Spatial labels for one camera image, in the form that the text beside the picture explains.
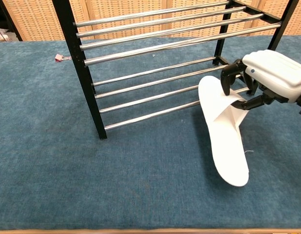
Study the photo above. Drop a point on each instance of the black metal shoe rack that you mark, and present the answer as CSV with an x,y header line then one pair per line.
x,y
67,29

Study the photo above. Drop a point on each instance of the blue carpet mat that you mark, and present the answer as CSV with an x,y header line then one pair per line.
x,y
116,182

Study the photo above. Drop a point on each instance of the wicker folding screen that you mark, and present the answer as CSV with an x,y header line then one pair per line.
x,y
38,19

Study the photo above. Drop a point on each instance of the black stand leg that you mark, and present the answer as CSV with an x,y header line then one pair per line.
x,y
11,24

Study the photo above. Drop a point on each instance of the white slipper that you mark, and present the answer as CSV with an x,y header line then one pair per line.
x,y
228,156

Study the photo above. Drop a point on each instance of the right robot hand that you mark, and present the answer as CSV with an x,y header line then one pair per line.
x,y
274,68

